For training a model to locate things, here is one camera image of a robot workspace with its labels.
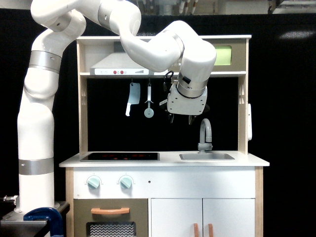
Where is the orange cabinet handle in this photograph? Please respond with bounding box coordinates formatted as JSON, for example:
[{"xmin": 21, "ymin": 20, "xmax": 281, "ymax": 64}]
[
  {"xmin": 194, "ymin": 223, "xmax": 199, "ymax": 237},
  {"xmin": 208, "ymin": 223, "xmax": 214, "ymax": 237}
]

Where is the toy cleaver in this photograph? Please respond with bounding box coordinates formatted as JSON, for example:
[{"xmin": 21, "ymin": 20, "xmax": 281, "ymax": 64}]
[{"xmin": 125, "ymin": 82, "xmax": 141, "ymax": 117}]

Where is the white wooden toy kitchen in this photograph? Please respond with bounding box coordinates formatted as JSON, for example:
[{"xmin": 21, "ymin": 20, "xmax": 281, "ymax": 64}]
[{"xmin": 60, "ymin": 35, "xmax": 269, "ymax": 237}]

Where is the toy pizza cutter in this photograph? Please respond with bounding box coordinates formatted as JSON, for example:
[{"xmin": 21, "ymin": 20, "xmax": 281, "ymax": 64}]
[{"xmin": 144, "ymin": 83, "xmax": 154, "ymax": 119}]

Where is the black toy stovetop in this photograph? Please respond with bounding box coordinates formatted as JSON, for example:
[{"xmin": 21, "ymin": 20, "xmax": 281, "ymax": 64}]
[{"xmin": 80, "ymin": 152, "xmax": 160, "ymax": 162}]

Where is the microwave keypad panel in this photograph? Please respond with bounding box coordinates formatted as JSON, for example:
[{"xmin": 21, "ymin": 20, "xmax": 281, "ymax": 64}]
[{"xmin": 168, "ymin": 57, "xmax": 182, "ymax": 74}]

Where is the left orange cabinet handle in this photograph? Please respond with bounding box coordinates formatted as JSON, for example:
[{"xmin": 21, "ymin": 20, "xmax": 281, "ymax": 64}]
[{"xmin": 194, "ymin": 223, "xmax": 199, "ymax": 237}]

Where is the left mint knob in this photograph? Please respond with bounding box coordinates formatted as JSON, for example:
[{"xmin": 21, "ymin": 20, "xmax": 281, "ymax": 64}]
[{"xmin": 86, "ymin": 175, "xmax": 101, "ymax": 190}]

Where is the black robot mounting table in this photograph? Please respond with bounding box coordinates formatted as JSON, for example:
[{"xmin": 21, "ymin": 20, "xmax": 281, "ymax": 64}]
[{"xmin": 0, "ymin": 196, "xmax": 70, "ymax": 237}]

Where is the right mint knob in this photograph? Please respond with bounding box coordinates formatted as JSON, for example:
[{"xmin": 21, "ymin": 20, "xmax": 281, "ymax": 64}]
[{"xmin": 118, "ymin": 175, "xmax": 133, "ymax": 189}]

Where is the taupe microwave door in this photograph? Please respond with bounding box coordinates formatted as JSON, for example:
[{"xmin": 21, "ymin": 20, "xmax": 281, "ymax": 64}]
[{"xmin": 209, "ymin": 39, "xmax": 246, "ymax": 72}]

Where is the grey toy sink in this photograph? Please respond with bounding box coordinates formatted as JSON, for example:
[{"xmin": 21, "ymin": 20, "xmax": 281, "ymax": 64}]
[{"xmin": 180, "ymin": 153, "xmax": 235, "ymax": 160}]

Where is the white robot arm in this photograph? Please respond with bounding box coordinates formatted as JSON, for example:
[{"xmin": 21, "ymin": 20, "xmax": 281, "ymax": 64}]
[{"xmin": 17, "ymin": 0, "xmax": 217, "ymax": 213}]

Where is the mint knob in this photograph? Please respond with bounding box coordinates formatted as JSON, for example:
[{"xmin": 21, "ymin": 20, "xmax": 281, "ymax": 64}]
[
  {"xmin": 86, "ymin": 175, "xmax": 101, "ymax": 190},
  {"xmin": 118, "ymin": 175, "xmax": 133, "ymax": 189}
]

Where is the right white cabinet door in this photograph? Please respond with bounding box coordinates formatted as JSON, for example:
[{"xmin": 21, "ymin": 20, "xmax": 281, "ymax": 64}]
[{"xmin": 203, "ymin": 198, "xmax": 255, "ymax": 237}]

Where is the taupe oven door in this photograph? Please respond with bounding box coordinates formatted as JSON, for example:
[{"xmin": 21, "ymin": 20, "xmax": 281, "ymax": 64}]
[{"xmin": 74, "ymin": 198, "xmax": 149, "ymax": 237}]

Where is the white side-mounted object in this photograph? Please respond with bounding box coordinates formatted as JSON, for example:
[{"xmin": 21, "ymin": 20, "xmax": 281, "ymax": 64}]
[{"xmin": 247, "ymin": 103, "xmax": 253, "ymax": 141}]

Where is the grey toy faucet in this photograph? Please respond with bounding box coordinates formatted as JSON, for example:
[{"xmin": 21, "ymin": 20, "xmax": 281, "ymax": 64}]
[{"xmin": 198, "ymin": 118, "xmax": 213, "ymax": 153}]

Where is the orange oven handle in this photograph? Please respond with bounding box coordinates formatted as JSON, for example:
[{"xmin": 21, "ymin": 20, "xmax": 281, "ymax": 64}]
[{"xmin": 91, "ymin": 207, "xmax": 130, "ymax": 215}]

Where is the left white cabinet door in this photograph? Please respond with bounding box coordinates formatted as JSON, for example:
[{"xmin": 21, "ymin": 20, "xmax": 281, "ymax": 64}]
[{"xmin": 151, "ymin": 198, "xmax": 202, "ymax": 237}]

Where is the grey range hood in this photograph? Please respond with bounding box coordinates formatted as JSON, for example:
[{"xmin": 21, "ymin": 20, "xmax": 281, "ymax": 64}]
[{"xmin": 90, "ymin": 41, "xmax": 154, "ymax": 77}]

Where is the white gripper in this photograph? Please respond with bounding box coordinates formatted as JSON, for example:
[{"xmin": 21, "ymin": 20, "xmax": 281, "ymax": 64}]
[{"xmin": 167, "ymin": 85, "xmax": 207, "ymax": 125}]

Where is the blue clamp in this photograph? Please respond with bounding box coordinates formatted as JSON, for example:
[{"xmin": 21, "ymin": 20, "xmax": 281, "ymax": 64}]
[{"xmin": 23, "ymin": 207, "xmax": 64, "ymax": 237}]

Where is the white cabinet door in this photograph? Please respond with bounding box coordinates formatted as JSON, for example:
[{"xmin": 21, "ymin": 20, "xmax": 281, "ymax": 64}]
[
  {"xmin": 203, "ymin": 198, "xmax": 255, "ymax": 237},
  {"xmin": 151, "ymin": 198, "xmax": 202, "ymax": 237}
]

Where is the right orange cabinet handle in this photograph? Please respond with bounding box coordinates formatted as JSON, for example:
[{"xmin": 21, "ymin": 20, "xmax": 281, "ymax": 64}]
[{"xmin": 208, "ymin": 223, "xmax": 214, "ymax": 237}]

